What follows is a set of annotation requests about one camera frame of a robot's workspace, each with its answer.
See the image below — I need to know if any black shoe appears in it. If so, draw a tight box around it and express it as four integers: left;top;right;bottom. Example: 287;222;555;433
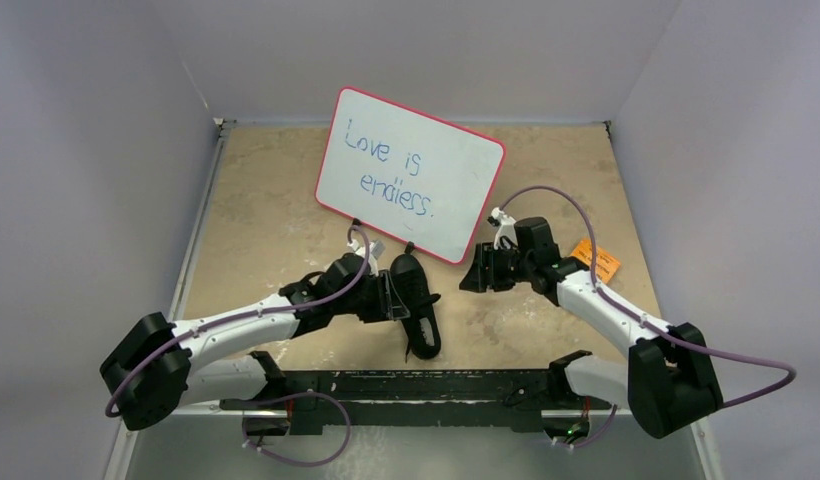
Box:
389;253;442;360

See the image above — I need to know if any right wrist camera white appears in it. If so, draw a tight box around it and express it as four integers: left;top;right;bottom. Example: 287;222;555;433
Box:
487;207;518;250

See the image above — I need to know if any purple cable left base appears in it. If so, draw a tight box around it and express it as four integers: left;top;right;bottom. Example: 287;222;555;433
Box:
240;390;353;467

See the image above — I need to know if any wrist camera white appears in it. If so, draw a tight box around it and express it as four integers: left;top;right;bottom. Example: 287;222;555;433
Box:
487;207;518;250
347;240;386;274

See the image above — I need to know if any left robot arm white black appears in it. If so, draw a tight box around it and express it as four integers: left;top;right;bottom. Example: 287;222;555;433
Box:
99;253;425;430

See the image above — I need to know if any purple cable base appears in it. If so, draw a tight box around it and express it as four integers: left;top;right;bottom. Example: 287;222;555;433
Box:
240;390;353;467
552;404;620;452

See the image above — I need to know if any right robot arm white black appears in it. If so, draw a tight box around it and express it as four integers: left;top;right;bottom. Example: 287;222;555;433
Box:
459;208;724;439

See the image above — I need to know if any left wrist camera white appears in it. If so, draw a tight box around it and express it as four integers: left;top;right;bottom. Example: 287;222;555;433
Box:
347;240;386;274

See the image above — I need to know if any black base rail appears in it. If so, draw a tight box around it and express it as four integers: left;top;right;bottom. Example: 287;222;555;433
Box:
220;353;610;437

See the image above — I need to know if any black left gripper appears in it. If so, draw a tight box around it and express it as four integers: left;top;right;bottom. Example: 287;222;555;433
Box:
333;269;409;323

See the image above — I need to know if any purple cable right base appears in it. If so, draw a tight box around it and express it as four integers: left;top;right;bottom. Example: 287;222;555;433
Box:
552;404;620;452

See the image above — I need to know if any aluminium frame rail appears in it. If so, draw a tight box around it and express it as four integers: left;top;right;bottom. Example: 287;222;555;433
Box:
122;119;709;419

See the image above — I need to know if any pink framed whiteboard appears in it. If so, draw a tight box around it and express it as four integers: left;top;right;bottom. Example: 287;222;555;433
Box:
314;87;506;264

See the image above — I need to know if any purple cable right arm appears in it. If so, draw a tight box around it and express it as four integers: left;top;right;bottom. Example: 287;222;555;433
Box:
496;186;798;409

